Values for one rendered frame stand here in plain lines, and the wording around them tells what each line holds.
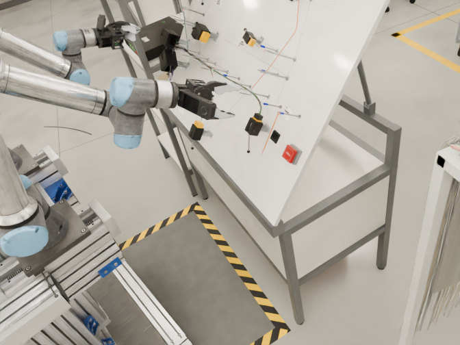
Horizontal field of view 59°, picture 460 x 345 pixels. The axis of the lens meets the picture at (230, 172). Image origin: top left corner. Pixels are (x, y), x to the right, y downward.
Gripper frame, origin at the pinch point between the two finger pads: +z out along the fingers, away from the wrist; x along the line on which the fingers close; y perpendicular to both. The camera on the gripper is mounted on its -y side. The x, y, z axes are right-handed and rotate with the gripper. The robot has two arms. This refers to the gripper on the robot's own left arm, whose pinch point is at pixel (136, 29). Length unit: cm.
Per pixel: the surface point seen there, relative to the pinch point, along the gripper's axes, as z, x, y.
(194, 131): 11, -26, 43
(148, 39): 29, -39, -40
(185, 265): 15, -128, 66
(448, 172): 10, 54, 129
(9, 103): -25, -267, -241
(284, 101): 27, 14, 69
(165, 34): 21.8, -14.3, -11.5
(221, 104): 25.4, -15.6, 39.2
